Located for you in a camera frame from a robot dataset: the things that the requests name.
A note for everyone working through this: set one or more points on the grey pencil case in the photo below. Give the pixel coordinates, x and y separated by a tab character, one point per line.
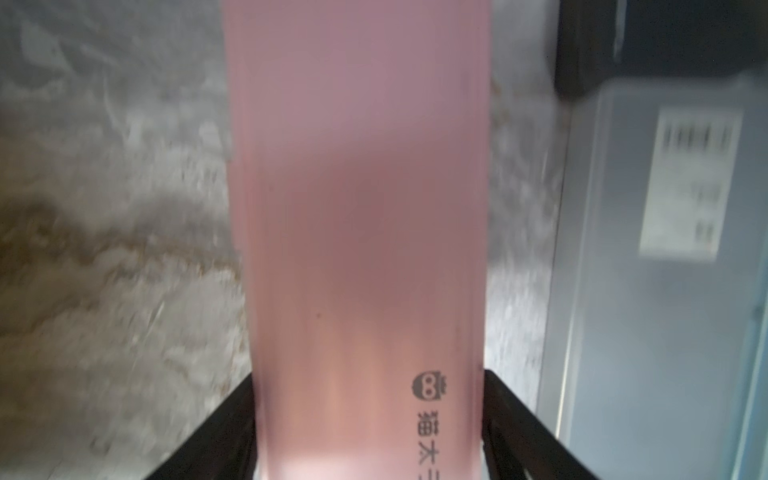
661	235

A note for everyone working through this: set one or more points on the light blue pencil case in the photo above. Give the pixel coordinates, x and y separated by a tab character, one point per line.
750	444

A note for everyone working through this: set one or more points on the black pencil case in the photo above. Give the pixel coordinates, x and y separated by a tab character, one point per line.
601	40

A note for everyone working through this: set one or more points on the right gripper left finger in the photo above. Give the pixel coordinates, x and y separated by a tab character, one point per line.
223	447

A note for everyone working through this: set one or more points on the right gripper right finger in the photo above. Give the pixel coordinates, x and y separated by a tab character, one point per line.
517	445

